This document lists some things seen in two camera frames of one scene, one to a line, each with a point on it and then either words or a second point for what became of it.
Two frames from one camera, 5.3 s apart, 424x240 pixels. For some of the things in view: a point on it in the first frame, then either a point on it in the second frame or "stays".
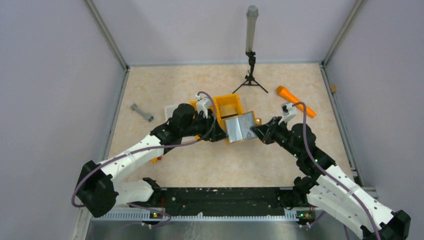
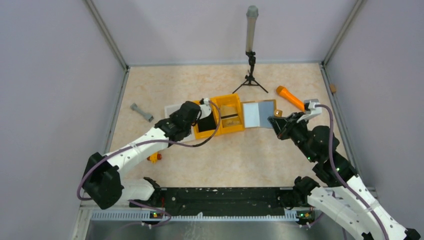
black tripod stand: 250,80 stays
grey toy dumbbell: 147,116 stays
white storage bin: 169,110 stays
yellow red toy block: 154,160 stays
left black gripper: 212,131 → 172,115
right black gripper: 266,133 → 283,125
